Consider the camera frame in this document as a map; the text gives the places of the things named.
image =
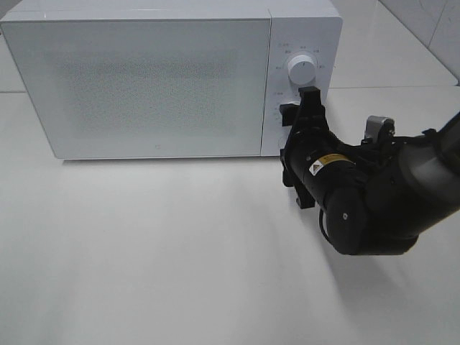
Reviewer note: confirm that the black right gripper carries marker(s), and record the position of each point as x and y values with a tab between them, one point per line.
310	166

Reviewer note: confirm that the round white door button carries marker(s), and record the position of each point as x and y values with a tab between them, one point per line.
281	142

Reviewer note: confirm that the white microwave door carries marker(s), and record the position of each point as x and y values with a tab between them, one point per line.
142	89

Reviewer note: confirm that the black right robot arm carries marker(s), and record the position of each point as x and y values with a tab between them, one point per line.
377	197

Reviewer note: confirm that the upper white power knob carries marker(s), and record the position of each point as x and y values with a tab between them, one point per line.
301	68

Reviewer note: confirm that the white microwave oven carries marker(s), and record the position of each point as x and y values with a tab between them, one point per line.
295	26

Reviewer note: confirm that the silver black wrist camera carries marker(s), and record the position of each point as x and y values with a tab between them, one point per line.
378	128

